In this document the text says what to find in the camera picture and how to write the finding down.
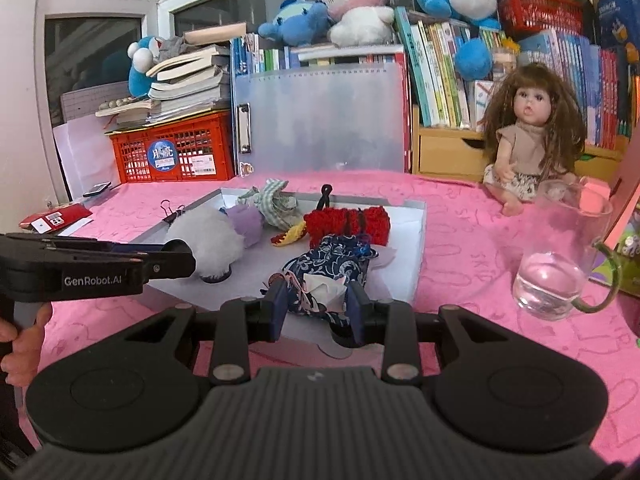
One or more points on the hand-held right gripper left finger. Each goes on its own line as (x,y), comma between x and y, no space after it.
(277,305)

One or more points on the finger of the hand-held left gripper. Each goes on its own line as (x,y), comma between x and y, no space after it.
(135,247)
(167,263)

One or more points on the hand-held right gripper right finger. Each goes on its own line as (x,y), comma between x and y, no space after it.
(356,315)

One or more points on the white fluffy pompom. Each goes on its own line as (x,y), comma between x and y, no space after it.
(210,237)

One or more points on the navy floral pouch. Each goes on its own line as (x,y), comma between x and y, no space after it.
(330,265)

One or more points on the purple plush toy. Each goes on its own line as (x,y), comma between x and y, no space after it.
(247,225)

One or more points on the red yellow crochet pouch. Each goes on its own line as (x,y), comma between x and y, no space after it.
(350,225)

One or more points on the grey cardboard box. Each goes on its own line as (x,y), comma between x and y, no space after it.
(400,230)

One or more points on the person's left hand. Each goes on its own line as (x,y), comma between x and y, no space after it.
(25,350)

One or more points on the black binder clip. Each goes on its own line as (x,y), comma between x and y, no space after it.
(172,210)

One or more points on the white paper sheet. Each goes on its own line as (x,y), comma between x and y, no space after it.
(82,227)

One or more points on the red packet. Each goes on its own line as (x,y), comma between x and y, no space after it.
(55,219)

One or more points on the small dark card box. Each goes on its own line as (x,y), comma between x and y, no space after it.
(96,189)

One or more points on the red plastic crate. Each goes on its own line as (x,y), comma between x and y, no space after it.
(170,152)

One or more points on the leaning white paper sheets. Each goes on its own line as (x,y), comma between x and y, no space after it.
(82,155)

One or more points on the small cartoon charm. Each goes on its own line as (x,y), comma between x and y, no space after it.
(246,167)

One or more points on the pink printed towel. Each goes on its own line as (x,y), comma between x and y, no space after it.
(475,240)

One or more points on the grey grid board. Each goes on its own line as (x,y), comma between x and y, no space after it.
(90,102)

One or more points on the stack of books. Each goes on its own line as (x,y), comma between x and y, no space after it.
(190,85)

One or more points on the blue white cat plush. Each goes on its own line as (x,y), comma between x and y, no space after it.
(140,70)

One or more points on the wooden drawer organiser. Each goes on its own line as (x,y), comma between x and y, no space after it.
(445,155)

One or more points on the translucent clip folder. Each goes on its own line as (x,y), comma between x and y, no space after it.
(325,120)

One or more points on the clear glass mug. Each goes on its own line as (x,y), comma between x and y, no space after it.
(550,280)

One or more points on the row of thin books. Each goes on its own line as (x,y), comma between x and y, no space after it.
(280,57)

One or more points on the brown haired doll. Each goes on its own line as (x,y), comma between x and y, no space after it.
(525,145)

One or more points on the white illustrated box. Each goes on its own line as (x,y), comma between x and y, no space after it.
(484,102)

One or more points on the blue elephant plush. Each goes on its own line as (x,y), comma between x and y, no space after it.
(295,22)

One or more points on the blue fluffy ball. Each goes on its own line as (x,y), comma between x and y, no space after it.
(472,60)

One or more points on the row of colourful upright books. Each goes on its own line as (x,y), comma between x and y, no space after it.
(565,85)

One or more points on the red plastic basket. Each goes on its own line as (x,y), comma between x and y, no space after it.
(542,10)

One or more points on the blue cartoon box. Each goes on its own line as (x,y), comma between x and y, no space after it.
(617,10)

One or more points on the white window frame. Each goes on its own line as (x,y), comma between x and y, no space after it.
(150,5)

